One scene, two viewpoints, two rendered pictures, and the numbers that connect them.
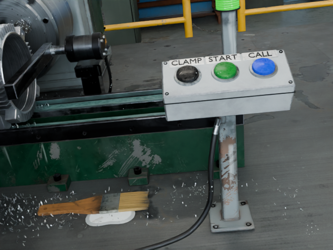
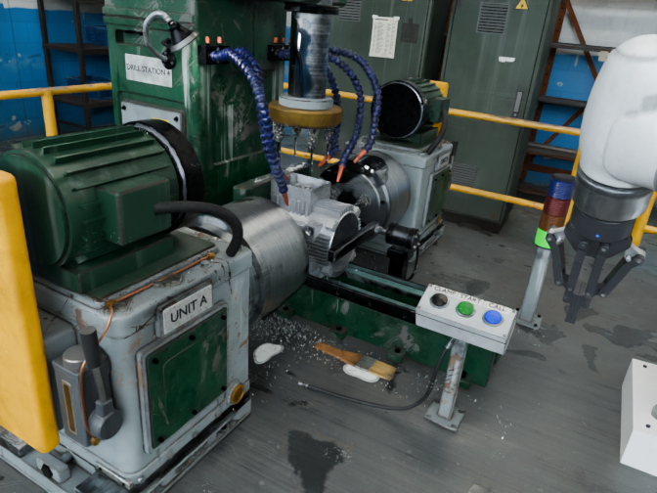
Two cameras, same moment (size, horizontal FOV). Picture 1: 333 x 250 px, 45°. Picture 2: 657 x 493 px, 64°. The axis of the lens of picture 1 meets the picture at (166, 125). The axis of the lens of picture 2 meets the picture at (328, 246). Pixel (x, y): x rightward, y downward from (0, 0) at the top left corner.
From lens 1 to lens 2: 0.50 m
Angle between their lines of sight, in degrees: 22
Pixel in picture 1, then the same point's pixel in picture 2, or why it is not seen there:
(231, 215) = (444, 414)
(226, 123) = (459, 344)
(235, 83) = (466, 320)
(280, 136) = (537, 378)
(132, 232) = (370, 390)
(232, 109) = (460, 336)
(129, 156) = (396, 336)
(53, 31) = (385, 212)
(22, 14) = (367, 192)
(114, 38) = (477, 200)
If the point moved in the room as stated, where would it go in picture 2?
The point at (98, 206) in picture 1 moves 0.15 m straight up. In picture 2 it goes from (357, 361) to (364, 305)
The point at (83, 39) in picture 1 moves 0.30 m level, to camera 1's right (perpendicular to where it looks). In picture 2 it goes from (402, 231) to (520, 259)
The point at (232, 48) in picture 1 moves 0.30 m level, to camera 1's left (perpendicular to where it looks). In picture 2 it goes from (538, 281) to (429, 253)
